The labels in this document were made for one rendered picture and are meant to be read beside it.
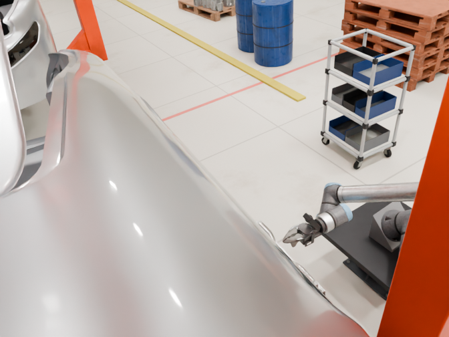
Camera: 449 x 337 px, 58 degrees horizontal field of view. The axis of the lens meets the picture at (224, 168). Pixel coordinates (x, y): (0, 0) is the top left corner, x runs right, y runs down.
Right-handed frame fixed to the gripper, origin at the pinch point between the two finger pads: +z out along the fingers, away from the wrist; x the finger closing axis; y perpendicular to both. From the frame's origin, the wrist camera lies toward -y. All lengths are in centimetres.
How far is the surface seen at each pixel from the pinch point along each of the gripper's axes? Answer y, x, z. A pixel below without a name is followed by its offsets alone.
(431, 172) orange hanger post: -85, -62, 9
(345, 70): 4, 120, -144
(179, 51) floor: 84, 437, -126
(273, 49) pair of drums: 60, 306, -201
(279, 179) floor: 83, 117, -79
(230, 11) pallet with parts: 75, 522, -261
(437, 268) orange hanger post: -62, -70, 9
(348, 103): 31, 113, -144
